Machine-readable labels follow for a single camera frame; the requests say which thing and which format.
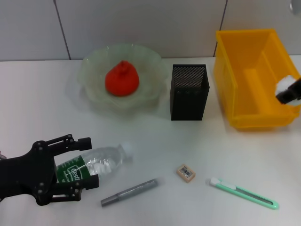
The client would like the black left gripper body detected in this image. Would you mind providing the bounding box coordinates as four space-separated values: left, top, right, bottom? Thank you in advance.
0 140 57 207

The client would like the white paper ball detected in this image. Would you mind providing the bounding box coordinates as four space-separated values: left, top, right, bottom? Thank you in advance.
274 75 301 108

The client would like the clear water bottle green label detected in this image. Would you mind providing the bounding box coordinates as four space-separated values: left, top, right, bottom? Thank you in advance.
54 141 135 186

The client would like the grey marker pen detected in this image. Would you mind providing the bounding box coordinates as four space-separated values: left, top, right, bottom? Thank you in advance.
100 178 165 208

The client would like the red tomato-shaped object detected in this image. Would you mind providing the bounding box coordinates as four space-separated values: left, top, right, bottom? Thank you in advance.
104 60 140 97

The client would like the mint green utility knife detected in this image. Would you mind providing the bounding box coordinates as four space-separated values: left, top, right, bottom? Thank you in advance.
206 177 280 210

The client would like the beige eraser with barcode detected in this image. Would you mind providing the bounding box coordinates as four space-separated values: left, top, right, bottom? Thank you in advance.
175 163 196 182

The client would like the black mesh pen holder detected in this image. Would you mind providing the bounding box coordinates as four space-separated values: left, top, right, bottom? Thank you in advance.
169 64 210 121

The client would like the green glass fruit bowl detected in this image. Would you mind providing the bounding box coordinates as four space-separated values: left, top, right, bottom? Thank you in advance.
77 42 169 113

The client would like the yellow plastic bin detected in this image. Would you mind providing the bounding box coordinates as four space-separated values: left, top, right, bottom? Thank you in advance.
213 28 301 131

